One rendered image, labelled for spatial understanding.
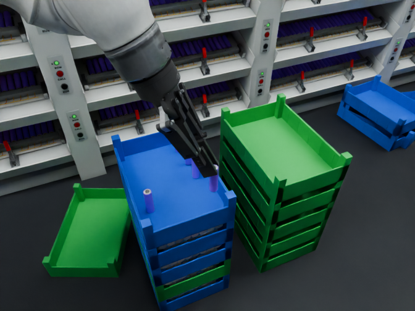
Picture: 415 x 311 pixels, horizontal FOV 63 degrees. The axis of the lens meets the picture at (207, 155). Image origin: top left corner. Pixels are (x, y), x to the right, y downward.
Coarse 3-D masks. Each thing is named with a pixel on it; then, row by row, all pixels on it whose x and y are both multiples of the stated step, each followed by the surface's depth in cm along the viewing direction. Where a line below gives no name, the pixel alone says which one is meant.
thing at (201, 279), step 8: (136, 232) 94; (144, 256) 92; (224, 264) 86; (208, 272) 85; (216, 272) 87; (224, 272) 89; (152, 280) 84; (184, 280) 84; (192, 280) 84; (200, 280) 86; (208, 280) 88; (160, 288) 81; (168, 288) 82; (176, 288) 84; (184, 288) 86; (192, 288) 87; (160, 296) 83; (168, 296) 85
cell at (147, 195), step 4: (144, 192) 72; (148, 192) 71; (144, 196) 72; (148, 196) 71; (152, 196) 73; (148, 200) 72; (152, 200) 73; (148, 204) 73; (152, 204) 74; (148, 208) 74; (152, 208) 74; (148, 212) 75; (152, 212) 75
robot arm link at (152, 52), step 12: (156, 24) 49; (144, 36) 46; (156, 36) 48; (120, 48) 46; (132, 48) 46; (144, 48) 47; (156, 48) 48; (168, 48) 51; (120, 60) 48; (132, 60) 47; (144, 60) 48; (156, 60) 48; (120, 72) 50; (132, 72) 48; (144, 72) 48; (156, 72) 50
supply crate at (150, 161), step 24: (120, 144) 84; (144, 144) 89; (168, 144) 92; (120, 168) 79; (144, 168) 86; (168, 168) 86; (168, 192) 80; (192, 192) 80; (216, 192) 80; (144, 216) 75; (168, 216) 75; (192, 216) 75; (216, 216) 71; (144, 240) 68; (168, 240) 69
